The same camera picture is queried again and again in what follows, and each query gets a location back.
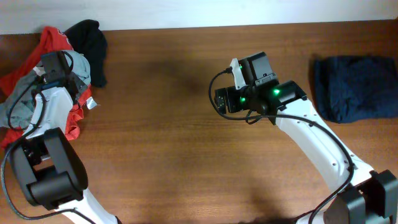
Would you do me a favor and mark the black garment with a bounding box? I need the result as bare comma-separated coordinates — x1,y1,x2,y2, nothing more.
65,19,108,88

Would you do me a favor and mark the folded dark navy garment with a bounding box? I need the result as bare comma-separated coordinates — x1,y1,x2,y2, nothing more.
313,56,397,123

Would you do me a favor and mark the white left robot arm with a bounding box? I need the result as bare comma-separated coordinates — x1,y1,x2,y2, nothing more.
1,50,120,223

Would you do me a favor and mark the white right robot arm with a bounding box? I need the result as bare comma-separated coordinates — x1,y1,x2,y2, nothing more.
209,81,397,223

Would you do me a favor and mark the red printed t-shirt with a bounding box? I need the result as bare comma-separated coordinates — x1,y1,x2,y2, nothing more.
1,26,92,149

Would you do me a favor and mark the light grey-blue t-shirt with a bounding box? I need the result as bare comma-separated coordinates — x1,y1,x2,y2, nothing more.
1,50,91,128

